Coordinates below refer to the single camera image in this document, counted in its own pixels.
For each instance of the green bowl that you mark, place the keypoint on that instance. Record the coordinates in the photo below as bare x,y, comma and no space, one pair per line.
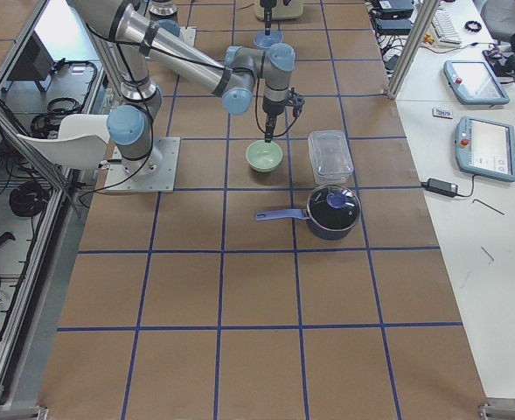
263,156

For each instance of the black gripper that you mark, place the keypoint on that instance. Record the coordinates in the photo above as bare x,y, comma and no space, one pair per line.
267,10
270,108

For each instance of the white keyboard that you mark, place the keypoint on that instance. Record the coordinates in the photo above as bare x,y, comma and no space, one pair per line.
443,30

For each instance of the aluminium frame post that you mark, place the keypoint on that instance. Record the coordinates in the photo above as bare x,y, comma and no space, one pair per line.
421,23

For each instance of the lower teach pendant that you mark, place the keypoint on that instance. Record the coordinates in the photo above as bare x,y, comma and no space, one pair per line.
485,148

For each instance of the blue bowl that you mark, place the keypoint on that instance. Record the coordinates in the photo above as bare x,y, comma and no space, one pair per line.
265,40

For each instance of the upper teach pendant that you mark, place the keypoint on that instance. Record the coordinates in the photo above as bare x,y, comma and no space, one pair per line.
474,83

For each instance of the clear plastic container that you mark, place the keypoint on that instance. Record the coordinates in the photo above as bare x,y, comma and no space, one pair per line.
330,157

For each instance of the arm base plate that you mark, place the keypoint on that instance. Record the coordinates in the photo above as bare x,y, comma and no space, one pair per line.
186,39
157,175

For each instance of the black power adapter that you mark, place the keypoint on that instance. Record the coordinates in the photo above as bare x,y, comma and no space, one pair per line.
440,187

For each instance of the dark blue saucepan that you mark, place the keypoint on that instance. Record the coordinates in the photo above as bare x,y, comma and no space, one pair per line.
331,226

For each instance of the cream chrome toaster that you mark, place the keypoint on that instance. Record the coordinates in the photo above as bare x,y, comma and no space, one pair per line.
284,10

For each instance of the white chair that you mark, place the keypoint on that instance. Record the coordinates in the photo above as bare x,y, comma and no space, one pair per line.
81,143

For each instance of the glass saucepan lid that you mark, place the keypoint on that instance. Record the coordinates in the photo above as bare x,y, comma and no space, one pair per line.
331,198

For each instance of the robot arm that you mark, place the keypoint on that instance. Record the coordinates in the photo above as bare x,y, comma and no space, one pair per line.
233,81
217,16

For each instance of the teach pendant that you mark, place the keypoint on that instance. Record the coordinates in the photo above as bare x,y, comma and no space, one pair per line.
474,83
485,148

